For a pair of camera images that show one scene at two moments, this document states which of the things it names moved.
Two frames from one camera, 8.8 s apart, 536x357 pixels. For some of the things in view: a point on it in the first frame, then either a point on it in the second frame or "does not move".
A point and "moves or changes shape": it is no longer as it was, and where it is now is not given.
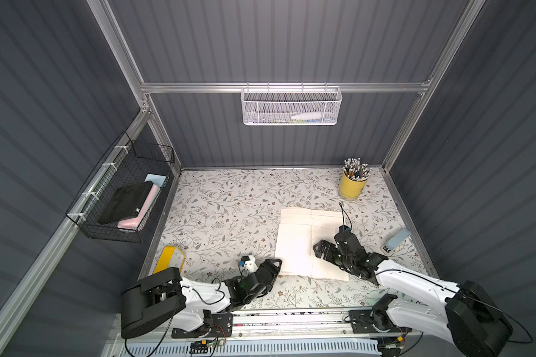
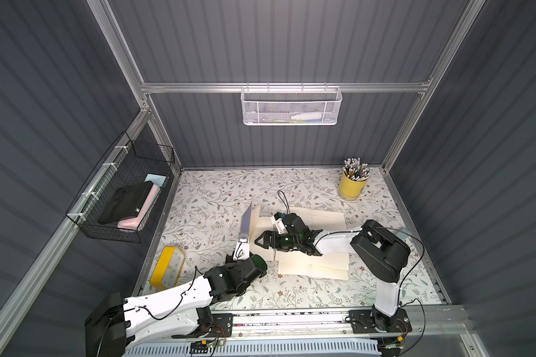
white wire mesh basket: (289, 105) does not move
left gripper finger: (270, 268) to (241, 251)
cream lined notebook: (298, 231) moves or changes shape
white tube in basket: (312, 116) does not move
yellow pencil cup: (350, 190) does not move
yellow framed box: (171, 256) does not move
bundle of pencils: (354, 170) does not move
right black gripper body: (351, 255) to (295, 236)
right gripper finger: (327, 250) to (268, 239)
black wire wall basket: (120, 188) does not move
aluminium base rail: (291, 321) does not move
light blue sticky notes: (156, 179) does not move
